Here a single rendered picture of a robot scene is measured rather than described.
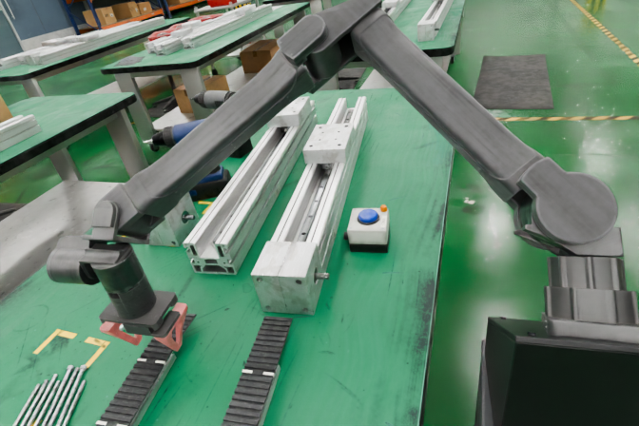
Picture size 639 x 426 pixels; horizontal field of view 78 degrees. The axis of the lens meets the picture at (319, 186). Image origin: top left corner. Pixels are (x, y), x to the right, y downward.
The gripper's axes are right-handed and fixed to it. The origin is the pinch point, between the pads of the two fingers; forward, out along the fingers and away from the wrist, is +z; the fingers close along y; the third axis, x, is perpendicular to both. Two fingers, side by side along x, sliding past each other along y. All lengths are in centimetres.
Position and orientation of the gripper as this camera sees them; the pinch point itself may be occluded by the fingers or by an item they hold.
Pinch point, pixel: (157, 341)
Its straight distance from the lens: 76.8
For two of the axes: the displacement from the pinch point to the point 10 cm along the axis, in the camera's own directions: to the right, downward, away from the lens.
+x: -2.3, 5.4, -8.1
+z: 1.2, 8.4, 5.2
